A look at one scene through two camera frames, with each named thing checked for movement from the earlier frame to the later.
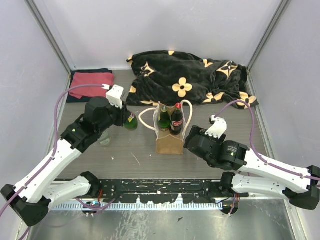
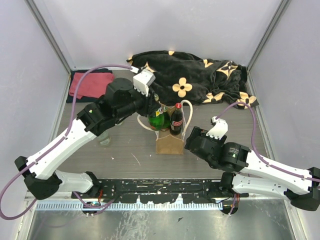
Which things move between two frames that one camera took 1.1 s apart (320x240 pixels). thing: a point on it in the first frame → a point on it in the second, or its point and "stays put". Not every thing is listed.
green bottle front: x=164 y=119 stays put
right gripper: x=200 y=131 stays put
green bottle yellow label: x=131 y=123 → x=156 y=120
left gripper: x=124 y=114 → x=150 y=104
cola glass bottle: x=176 y=120 stays put
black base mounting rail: x=165 y=190 stays put
